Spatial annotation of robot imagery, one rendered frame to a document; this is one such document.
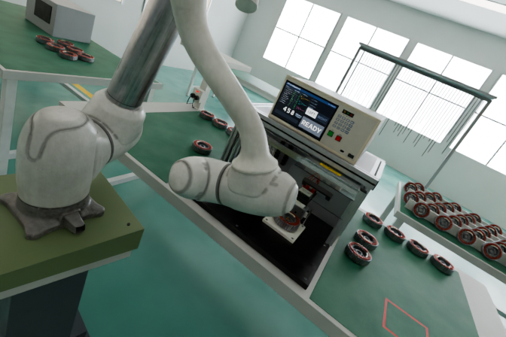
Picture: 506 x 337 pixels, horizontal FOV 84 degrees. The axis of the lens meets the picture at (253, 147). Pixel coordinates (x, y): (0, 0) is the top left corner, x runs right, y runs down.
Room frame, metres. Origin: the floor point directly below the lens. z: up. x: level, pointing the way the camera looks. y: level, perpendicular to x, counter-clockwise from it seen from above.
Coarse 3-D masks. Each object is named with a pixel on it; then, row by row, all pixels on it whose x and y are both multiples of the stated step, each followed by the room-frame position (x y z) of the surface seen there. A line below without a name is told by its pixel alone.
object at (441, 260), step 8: (368, 216) 1.47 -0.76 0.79; (376, 216) 1.53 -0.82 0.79; (376, 224) 1.44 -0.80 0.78; (392, 232) 1.41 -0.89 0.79; (400, 232) 1.46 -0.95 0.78; (400, 240) 1.39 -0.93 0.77; (408, 240) 1.42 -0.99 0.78; (416, 248) 1.36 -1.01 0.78; (424, 248) 1.40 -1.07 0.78; (424, 256) 1.34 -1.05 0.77; (432, 256) 1.36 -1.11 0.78; (440, 256) 1.39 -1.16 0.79; (440, 264) 1.31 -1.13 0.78; (448, 264) 1.35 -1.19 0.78; (448, 272) 1.29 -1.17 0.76
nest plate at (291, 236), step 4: (264, 220) 0.99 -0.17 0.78; (268, 220) 1.00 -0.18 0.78; (272, 220) 1.01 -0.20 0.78; (268, 224) 0.99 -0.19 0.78; (272, 224) 0.99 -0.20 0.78; (276, 224) 1.00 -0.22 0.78; (300, 224) 1.08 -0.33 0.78; (272, 228) 0.98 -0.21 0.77; (276, 228) 0.98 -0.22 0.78; (280, 228) 0.99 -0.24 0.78; (300, 228) 1.05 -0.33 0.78; (304, 228) 1.07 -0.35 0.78; (280, 232) 0.96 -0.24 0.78; (284, 232) 0.97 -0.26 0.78; (288, 232) 0.98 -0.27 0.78; (292, 232) 0.99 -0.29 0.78; (296, 232) 1.01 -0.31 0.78; (300, 232) 1.02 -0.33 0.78; (284, 236) 0.96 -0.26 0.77; (288, 236) 0.96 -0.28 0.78; (292, 236) 0.97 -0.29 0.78; (296, 236) 0.98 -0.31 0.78; (288, 240) 0.95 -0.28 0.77; (292, 240) 0.94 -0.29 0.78
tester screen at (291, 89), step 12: (288, 84) 1.27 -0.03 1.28; (288, 96) 1.26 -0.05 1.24; (300, 96) 1.24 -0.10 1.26; (312, 96) 1.22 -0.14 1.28; (276, 108) 1.27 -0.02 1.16; (300, 108) 1.23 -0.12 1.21; (312, 108) 1.22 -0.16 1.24; (324, 108) 1.20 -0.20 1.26; (288, 120) 1.24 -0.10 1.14; (300, 120) 1.22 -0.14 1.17; (312, 120) 1.21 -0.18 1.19
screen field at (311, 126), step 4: (304, 120) 1.22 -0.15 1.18; (308, 120) 1.21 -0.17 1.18; (300, 124) 1.22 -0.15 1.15; (304, 124) 1.22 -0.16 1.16; (308, 124) 1.21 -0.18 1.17; (312, 124) 1.20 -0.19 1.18; (316, 124) 1.20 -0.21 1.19; (304, 128) 1.21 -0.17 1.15; (308, 128) 1.21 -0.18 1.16; (312, 128) 1.20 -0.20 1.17; (316, 128) 1.19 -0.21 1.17; (320, 128) 1.19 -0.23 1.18; (324, 128) 1.18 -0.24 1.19; (312, 132) 1.20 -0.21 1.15; (316, 132) 1.19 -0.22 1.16; (320, 132) 1.19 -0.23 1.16
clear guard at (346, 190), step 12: (312, 156) 1.15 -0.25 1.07; (300, 168) 0.95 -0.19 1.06; (312, 168) 1.00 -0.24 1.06; (324, 168) 1.06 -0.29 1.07; (300, 180) 0.92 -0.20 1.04; (312, 180) 0.93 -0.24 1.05; (324, 180) 0.94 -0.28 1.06; (336, 180) 1.00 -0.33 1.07; (348, 180) 1.06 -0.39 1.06; (300, 192) 0.89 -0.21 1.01; (312, 192) 0.89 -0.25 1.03; (336, 192) 0.90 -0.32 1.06; (348, 192) 0.93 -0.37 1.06; (324, 204) 0.86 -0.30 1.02; (336, 204) 0.87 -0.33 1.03; (348, 204) 0.87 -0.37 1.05
